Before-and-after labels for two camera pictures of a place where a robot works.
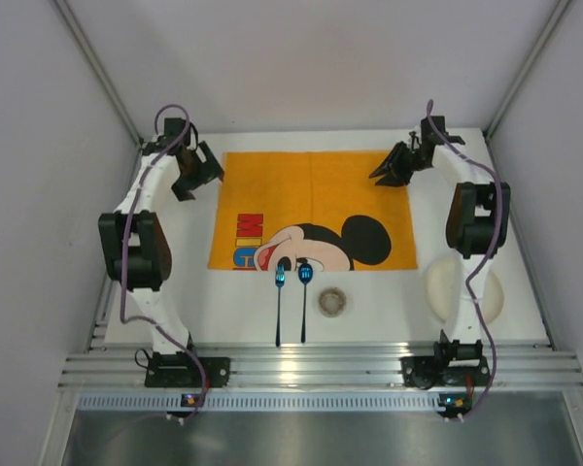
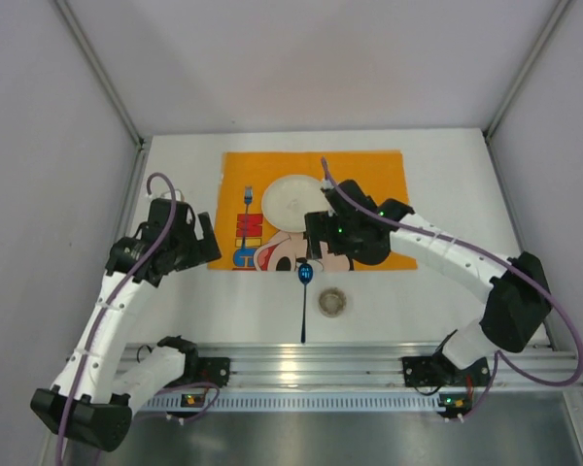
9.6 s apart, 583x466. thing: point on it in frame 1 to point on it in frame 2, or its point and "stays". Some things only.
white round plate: [443, 287] to [288, 198]
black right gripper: [403, 159] to [322, 233]
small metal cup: [332, 302] stays
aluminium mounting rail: [520, 365] stays
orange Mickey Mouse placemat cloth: [317, 208] stays
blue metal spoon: [305, 275] stays
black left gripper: [194, 168] to [194, 241]
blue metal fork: [280, 272] to [248, 198]
